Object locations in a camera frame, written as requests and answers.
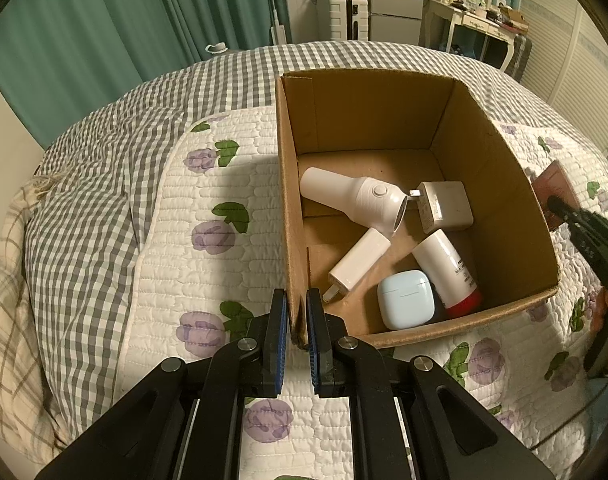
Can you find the white suitcase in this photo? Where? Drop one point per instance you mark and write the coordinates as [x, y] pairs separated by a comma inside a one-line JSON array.
[[341, 17]]

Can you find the brown cardboard box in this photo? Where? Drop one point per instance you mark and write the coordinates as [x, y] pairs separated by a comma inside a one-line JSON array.
[[484, 135]]

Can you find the person's right hand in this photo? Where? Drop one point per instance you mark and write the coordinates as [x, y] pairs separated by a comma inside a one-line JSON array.
[[606, 310]]

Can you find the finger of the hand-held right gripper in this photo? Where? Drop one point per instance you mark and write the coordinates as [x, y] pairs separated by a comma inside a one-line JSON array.
[[596, 255], [591, 222]]

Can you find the clear water jug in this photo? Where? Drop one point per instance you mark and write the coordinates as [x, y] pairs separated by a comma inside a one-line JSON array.
[[216, 48]]

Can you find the grey checked blanket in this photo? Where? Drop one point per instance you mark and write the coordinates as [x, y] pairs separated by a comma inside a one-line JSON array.
[[94, 210]]

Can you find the small brown box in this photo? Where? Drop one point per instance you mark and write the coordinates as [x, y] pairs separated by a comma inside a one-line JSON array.
[[513, 14]]

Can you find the white handheld dryer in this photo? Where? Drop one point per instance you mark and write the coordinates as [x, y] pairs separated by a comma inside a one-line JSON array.
[[354, 195]]

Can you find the white louvered wardrobe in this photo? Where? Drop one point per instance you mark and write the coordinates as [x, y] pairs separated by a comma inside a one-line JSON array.
[[574, 50]]

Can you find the white dressing table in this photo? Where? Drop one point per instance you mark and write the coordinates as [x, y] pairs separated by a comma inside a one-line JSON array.
[[444, 15]]

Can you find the white floral quilt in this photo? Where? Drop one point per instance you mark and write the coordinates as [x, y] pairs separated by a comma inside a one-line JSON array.
[[224, 270]]

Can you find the white square charger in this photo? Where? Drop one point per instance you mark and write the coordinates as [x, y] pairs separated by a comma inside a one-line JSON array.
[[449, 205]]

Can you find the pale blue earbuds case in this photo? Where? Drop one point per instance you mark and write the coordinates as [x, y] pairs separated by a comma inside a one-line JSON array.
[[406, 300]]

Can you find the reddish brown wallet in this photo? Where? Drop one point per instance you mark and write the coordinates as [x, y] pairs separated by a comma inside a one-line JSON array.
[[551, 180]]

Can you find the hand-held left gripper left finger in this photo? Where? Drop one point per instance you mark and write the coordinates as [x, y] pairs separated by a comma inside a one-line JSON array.
[[281, 340]]

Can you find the dark suitcase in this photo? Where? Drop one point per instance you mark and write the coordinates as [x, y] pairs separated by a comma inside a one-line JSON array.
[[518, 57]]

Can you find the white slim charger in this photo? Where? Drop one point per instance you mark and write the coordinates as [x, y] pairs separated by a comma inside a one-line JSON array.
[[359, 260]]

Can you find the grey fridge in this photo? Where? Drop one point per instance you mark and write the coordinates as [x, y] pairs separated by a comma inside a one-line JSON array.
[[391, 10]]

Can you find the white mop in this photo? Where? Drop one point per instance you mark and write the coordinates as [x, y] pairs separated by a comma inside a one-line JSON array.
[[278, 32]]

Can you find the cream plaid blanket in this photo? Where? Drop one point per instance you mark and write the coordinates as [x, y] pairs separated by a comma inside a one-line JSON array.
[[9, 360]]

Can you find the white tube with red cap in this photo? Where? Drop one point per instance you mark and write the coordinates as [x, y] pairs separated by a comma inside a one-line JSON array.
[[444, 265]]

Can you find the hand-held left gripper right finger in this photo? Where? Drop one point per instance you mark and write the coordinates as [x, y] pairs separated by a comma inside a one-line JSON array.
[[312, 345]]

